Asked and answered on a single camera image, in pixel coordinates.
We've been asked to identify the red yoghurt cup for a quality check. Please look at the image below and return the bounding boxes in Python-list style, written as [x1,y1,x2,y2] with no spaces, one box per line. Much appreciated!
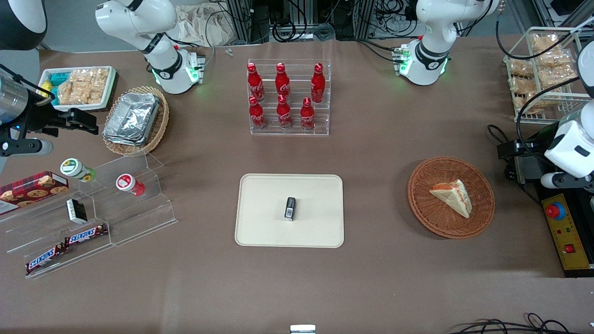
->
[116,173,146,197]

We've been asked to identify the red cola bottle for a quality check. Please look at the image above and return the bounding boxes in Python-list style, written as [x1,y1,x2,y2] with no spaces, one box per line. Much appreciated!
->
[248,96,267,130]
[275,63,291,102]
[246,63,266,103]
[300,97,316,131]
[276,95,293,129]
[310,63,326,103]

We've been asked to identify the aluminium foil container stack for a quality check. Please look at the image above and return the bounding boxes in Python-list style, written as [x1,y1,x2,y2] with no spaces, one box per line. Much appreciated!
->
[102,92,161,147]

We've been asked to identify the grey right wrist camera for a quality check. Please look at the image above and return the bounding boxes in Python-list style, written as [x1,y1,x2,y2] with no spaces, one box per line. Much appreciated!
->
[0,138,54,157]

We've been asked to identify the round brown wicker basket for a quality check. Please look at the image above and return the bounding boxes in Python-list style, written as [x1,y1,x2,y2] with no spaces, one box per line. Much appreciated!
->
[407,157,496,240]

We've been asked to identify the black and white small box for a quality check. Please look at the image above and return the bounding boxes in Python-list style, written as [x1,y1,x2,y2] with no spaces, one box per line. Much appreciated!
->
[66,199,88,225]

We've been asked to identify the green lid yoghurt cup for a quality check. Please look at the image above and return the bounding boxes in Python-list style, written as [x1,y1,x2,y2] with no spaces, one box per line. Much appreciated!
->
[60,158,96,182]

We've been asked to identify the white wire rack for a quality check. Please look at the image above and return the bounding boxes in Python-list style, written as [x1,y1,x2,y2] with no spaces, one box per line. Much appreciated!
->
[504,26,594,124]

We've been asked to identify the beige cloth bag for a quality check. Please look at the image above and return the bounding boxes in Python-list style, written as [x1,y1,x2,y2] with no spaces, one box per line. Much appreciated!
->
[174,4,231,47]

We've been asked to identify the fried snack bag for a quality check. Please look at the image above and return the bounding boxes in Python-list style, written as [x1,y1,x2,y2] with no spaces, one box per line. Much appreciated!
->
[509,77,534,95]
[538,65,579,89]
[536,49,574,68]
[509,59,534,78]
[530,33,562,52]
[524,92,553,114]

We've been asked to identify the snickers bar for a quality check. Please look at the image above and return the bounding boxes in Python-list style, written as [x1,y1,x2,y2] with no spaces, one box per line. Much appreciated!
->
[25,243,68,275]
[64,224,109,246]

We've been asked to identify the black cable bundle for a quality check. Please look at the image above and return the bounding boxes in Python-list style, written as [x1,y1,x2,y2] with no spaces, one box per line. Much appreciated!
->
[448,313,594,334]

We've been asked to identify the black appliance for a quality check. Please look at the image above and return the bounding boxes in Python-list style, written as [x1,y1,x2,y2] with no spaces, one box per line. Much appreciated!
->
[505,122,594,279]

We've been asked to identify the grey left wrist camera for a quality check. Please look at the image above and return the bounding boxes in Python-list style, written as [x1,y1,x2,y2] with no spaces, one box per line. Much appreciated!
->
[540,172,594,190]

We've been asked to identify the clear acrylic stepped shelf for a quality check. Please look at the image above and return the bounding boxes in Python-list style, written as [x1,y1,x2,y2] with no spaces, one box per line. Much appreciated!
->
[0,152,179,280]

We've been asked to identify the red cookie box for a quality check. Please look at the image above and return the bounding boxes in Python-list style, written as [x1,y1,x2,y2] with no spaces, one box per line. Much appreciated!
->
[0,171,70,215]

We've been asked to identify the white plastic snack tray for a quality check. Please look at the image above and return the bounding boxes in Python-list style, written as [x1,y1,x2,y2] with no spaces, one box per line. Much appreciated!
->
[37,66,117,112]

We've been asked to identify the yellow control box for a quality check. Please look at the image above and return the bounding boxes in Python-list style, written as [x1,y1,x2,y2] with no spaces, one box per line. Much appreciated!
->
[541,193,593,271]

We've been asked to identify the beige rectangular tray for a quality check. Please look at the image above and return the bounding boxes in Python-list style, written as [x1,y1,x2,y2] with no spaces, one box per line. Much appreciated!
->
[234,173,345,249]

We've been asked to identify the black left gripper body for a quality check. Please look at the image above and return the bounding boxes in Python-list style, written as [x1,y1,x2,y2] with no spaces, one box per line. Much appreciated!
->
[522,141,554,161]

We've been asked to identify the triangular sandwich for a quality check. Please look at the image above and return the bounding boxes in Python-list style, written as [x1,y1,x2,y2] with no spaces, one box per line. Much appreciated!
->
[429,179,473,219]

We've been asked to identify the oval light wicker basket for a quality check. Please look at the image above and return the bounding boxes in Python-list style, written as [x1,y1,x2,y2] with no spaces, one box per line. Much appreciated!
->
[102,86,170,157]

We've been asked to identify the black table cable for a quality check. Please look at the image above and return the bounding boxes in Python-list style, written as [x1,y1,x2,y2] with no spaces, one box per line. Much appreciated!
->
[487,124,517,181]

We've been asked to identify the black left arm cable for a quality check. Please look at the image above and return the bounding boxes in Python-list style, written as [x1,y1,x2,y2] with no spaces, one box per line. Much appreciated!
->
[494,9,594,142]

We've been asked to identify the clear acrylic bottle rack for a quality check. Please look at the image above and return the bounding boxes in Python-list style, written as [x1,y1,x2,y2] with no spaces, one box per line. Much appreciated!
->
[247,58,332,136]

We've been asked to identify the rice cracker snack bags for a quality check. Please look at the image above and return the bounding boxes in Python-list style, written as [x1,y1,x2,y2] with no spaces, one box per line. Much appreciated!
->
[57,68,110,105]

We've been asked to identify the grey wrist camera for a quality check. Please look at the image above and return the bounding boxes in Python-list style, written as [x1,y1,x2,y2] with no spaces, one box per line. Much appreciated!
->
[540,172,594,190]
[0,138,54,157]

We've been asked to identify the aluminium frame rack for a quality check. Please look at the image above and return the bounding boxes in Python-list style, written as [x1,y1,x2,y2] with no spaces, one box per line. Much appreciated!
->
[223,0,420,43]

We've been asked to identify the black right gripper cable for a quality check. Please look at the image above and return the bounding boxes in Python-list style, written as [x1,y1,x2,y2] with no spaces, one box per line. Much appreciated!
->
[0,64,50,105]

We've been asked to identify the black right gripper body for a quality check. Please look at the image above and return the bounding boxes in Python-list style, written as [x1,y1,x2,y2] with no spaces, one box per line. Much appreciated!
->
[19,102,71,140]

